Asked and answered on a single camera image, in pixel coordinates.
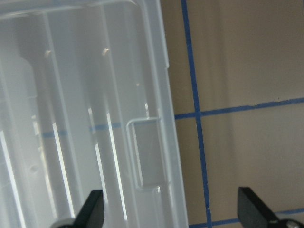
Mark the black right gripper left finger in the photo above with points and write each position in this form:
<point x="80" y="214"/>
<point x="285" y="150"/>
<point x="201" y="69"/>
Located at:
<point x="92" y="213"/>

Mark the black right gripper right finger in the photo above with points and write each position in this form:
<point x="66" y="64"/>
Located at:
<point x="253" y="212"/>

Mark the clear plastic box lid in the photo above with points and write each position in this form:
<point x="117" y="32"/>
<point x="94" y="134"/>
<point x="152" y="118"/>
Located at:
<point x="85" y="105"/>

